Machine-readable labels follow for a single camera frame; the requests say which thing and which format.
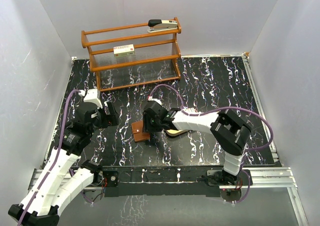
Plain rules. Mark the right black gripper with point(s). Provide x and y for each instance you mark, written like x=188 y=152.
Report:
x=147 y=127

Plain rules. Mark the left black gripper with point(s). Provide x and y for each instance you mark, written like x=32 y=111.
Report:
x=110 y=119

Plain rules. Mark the brown leather card holder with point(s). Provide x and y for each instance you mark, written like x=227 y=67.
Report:
x=138 y=132

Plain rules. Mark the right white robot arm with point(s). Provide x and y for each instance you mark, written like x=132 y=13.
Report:
x=229 y=130

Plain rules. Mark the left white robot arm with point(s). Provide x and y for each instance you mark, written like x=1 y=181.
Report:
x=49 y=196

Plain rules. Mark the beige oval tray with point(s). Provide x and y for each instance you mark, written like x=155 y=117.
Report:
x=175 y=133

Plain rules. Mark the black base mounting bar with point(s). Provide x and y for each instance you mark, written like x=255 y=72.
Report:
x=208 y=181

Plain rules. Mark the wooden three-tier shelf rack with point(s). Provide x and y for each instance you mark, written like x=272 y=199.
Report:
x=155 y=60

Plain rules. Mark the white and red staples box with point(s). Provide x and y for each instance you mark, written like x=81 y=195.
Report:
x=124 y=50

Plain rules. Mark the black and beige stapler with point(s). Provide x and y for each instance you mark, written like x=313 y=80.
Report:
x=156 y=25

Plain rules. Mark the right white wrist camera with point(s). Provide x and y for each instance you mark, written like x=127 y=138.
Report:
x=150 y=98

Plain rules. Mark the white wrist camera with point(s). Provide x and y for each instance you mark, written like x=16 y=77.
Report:
x=91 y=96
x=150 y=98

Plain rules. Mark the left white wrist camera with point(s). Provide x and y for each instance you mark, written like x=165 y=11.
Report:
x=91 y=96

